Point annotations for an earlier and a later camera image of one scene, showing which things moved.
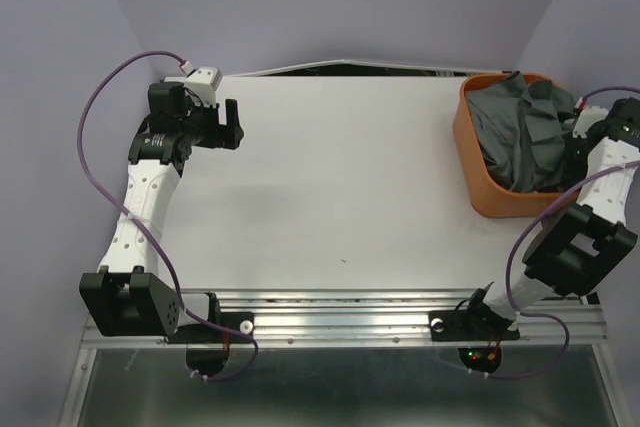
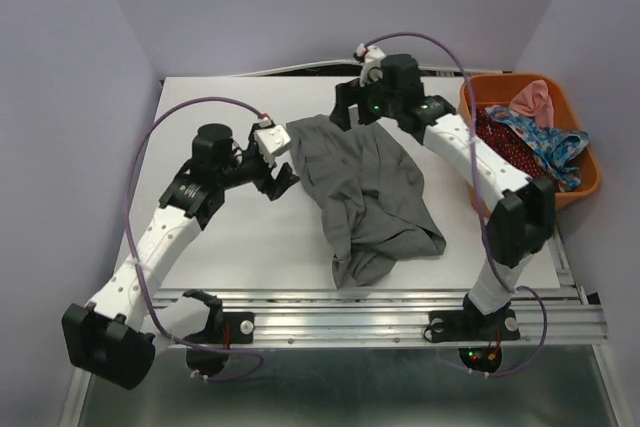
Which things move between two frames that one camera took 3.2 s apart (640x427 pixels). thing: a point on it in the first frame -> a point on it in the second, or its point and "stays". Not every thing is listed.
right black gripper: x=571 y=170 -> x=351 y=94
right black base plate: x=468 y=325 stays
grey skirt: x=520 y=127 -> x=368 y=190
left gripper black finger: x=232 y=116 -> x=285 y=177
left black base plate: x=242 y=322 stays
